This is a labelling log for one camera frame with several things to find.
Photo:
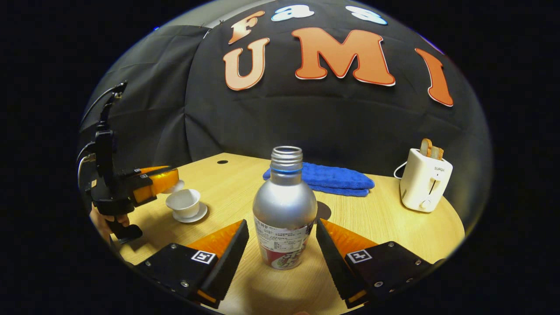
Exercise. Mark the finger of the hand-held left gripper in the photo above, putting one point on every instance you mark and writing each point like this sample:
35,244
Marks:
162,181
140,171

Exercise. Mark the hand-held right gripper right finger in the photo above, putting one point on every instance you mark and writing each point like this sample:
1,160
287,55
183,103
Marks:
334,262

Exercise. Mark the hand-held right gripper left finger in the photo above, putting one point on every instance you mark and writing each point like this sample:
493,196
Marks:
229,262

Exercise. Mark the white teacup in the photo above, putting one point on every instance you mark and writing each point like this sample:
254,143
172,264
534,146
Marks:
183,203

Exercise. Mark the dark round coaster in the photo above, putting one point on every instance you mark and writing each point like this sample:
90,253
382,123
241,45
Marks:
324,211

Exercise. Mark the silver water bottle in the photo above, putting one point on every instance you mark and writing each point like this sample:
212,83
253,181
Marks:
284,205

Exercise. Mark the white saucer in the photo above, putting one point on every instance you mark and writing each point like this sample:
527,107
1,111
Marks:
199,215

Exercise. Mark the blue towel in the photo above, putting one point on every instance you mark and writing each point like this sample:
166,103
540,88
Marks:
332,177

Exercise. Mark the white toaster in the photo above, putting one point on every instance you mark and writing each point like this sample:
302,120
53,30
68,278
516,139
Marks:
422,183

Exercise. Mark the toast slice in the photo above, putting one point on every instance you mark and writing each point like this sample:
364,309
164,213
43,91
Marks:
425,148
438,153

